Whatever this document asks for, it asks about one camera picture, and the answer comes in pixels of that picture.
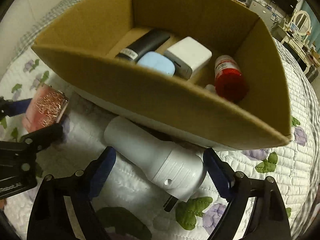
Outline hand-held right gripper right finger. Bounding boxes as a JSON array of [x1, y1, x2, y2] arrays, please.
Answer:
[[203, 148, 292, 240]]

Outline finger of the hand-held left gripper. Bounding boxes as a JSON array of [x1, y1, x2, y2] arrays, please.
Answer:
[[20, 122, 64, 153], [0, 96, 33, 118]]

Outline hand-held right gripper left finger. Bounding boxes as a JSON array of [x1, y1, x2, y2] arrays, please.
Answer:
[[27, 146, 117, 240]]

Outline pink box of paper clips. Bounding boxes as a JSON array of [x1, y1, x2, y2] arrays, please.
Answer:
[[21, 83, 69, 133]]

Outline white cylindrical plug-in device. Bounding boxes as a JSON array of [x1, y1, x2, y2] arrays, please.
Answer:
[[103, 116, 208, 212]]

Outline brown cardboard box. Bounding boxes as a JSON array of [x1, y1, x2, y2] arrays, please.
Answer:
[[31, 0, 292, 152]]

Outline red capped white bottle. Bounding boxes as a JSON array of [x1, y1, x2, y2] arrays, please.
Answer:
[[214, 55, 248, 102]]

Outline light blue earbud case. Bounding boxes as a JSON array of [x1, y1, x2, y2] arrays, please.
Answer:
[[136, 51, 175, 77]]

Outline white square power adapter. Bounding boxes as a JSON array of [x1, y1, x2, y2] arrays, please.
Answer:
[[164, 36, 212, 80]]

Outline tall black bottle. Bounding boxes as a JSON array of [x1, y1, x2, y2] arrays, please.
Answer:
[[115, 29, 171, 62]]

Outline white floral quilt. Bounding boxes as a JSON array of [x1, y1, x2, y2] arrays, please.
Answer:
[[0, 52, 314, 240]]

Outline white dressing table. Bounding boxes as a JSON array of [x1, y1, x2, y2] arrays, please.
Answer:
[[281, 29, 320, 74]]

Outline grey small fridge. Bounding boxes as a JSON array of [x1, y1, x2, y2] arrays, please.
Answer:
[[250, 0, 275, 28]]

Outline white oval vanity mirror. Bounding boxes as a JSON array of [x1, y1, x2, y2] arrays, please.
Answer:
[[291, 10, 312, 37]]

